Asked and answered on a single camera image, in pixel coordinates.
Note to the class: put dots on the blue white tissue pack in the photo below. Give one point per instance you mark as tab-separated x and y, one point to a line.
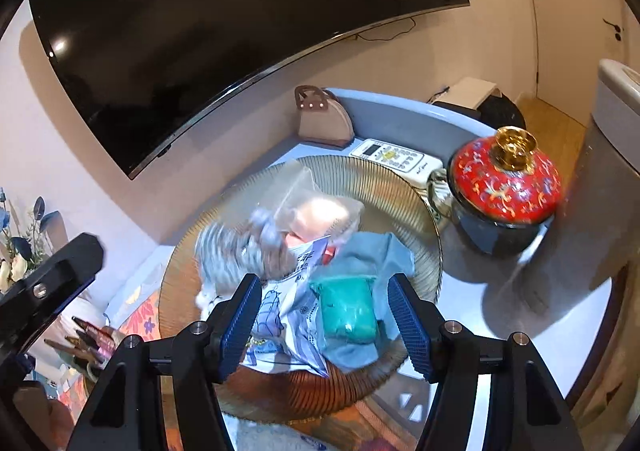
295	326

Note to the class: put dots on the white door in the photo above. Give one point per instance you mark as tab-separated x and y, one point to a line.
575	6

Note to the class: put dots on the black television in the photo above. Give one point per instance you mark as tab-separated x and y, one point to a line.
200	31

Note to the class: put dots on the beige brown handbag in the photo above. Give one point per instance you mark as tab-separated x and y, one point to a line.
320	126

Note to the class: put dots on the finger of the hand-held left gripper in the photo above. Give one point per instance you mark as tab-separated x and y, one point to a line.
55	281

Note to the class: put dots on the cotton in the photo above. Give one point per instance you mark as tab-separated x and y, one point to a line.
320	216

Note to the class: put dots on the black bag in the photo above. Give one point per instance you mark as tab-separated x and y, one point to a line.
505	111

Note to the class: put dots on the blue grey cloth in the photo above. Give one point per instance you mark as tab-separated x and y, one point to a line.
372	256

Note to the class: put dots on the white box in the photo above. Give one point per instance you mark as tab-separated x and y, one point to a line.
465	91

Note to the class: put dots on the red lid ceramic pot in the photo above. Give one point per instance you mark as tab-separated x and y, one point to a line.
500	181

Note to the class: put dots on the orange floral towel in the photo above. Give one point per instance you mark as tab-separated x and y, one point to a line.
145	323

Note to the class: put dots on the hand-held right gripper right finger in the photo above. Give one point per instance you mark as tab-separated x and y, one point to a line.
410	328

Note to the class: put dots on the pink packet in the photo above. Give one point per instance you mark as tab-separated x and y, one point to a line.
327	252

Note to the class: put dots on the green packet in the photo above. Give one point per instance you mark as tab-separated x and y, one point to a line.
345	311

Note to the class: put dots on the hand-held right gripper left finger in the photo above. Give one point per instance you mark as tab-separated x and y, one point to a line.
240	328

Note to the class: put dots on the white remote control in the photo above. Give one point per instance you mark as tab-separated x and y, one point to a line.
395	158

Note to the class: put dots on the white blue flower bouquet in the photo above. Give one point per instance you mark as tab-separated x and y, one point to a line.
22	251

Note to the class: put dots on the grey striped cloth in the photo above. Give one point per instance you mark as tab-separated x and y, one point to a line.
230	246

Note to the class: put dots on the grey white air purifier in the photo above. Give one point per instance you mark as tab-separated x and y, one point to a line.
610	156

